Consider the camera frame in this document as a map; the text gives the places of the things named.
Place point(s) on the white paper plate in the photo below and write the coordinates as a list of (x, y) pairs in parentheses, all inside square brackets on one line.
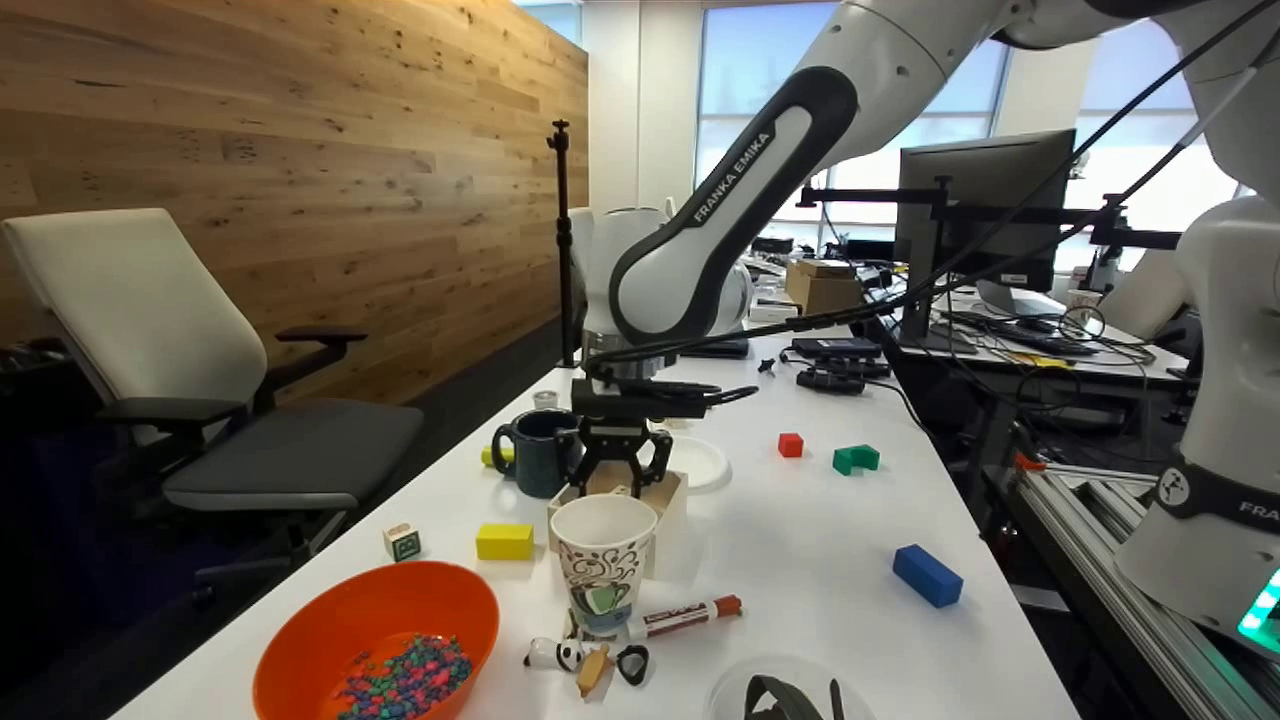
[(701, 467)]

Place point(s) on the dark teal ceramic mug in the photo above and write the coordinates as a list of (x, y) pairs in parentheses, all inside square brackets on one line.
[(533, 457)]

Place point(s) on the tan small flat piece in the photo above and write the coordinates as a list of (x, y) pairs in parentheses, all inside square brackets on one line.
[(595, 674)]

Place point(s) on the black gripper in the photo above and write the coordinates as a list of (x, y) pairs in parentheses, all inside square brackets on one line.
[(615, 432)]

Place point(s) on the aluminium mounting rail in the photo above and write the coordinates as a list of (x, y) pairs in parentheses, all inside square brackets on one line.
[(1084, 513)]

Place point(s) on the black controller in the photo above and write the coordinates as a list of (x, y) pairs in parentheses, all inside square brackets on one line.
[(843, 378)]

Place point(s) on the light wooden open box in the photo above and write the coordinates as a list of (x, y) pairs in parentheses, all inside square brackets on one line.
[(668, 534)]

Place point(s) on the red Expo marker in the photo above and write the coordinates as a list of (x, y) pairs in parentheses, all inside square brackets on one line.
[(687, 616)]

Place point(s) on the black tripod stand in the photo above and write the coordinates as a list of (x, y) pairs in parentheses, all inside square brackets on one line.
[(567, 243)]

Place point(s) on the small printed wooden cube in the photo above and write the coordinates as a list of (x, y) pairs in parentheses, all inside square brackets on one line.
[(403, 542)]

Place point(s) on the pile of colourful beads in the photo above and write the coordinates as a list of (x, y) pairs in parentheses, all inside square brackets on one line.
[(404, 680)]

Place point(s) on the black round tag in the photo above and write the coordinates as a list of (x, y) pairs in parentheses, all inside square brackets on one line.
[(635, 666)]

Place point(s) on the white black small tube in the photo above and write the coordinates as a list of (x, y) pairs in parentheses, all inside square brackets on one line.
[(550, 654)]

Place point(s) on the small white brown-topped cup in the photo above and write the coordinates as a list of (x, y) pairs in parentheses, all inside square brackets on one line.
[(545, 398)]

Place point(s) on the black computer monitor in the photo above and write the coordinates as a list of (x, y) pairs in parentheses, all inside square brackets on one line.
[(993, 213)]

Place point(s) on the yellow cylinder block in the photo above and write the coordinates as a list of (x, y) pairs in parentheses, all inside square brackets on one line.
[(489, 457)]

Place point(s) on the patterned paper cup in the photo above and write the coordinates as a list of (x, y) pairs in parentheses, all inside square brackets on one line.
[(603, 561)]

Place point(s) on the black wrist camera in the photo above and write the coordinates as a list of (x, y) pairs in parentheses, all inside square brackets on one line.
[(644, 398)]

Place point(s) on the green arch block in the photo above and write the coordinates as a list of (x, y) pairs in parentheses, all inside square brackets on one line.
[(855, 462)]

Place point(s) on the cluttered office desk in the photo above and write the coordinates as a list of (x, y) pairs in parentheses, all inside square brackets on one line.
[(1064, 351)]

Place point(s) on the yellow rectangular block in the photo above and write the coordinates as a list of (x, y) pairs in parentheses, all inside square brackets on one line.
[(506, 542)]

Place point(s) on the orange plastic bowl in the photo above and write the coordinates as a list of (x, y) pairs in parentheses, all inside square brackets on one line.
[(333, 626)]

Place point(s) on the cardboard box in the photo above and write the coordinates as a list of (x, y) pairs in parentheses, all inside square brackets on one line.
[(826, 288)]

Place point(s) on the black flat device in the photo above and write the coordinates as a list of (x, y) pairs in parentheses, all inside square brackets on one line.
[(836, 344)]

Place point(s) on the blue rectangular block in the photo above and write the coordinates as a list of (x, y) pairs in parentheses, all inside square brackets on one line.
[(926, 573)]

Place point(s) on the small red block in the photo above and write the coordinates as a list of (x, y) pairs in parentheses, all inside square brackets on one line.
[(791, 446)]

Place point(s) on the white grey office chair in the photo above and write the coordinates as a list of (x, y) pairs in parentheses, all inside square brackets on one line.
[(161, 333)]

